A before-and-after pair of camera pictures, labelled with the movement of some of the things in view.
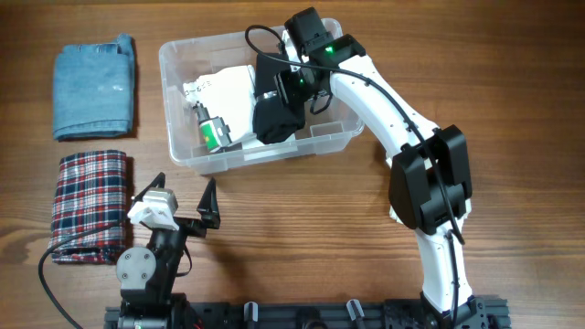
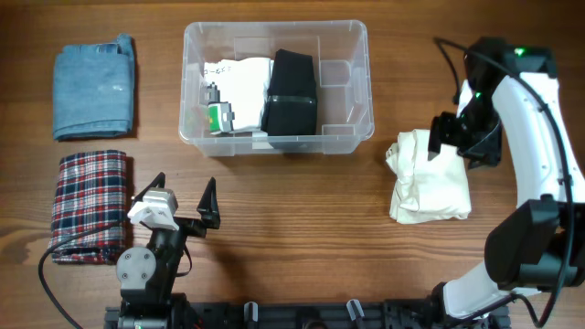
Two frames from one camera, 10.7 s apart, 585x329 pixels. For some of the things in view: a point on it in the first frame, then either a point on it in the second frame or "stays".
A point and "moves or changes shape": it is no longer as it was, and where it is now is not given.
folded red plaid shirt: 90,194 stays
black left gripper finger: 208,206 stays
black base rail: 485,313 stays
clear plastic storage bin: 221,109 moves or changes shape
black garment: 272,120 moves or changes shape
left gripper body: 170,244 stays
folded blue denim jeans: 93,90 stays
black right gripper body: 296,85 → 480,131
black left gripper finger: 158,181 stays
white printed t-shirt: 228,94 → 241,82
